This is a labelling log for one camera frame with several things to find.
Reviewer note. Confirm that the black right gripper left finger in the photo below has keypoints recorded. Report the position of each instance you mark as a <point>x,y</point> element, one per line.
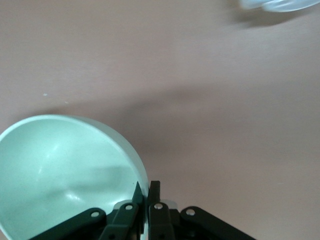
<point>120,222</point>

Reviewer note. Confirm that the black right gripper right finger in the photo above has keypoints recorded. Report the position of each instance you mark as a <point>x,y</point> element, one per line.
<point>160,222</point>

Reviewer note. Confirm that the green bowl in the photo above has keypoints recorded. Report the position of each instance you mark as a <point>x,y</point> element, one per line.
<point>62,170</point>

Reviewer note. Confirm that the clear plastic food container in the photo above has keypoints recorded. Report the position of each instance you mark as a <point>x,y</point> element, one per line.
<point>277,4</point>

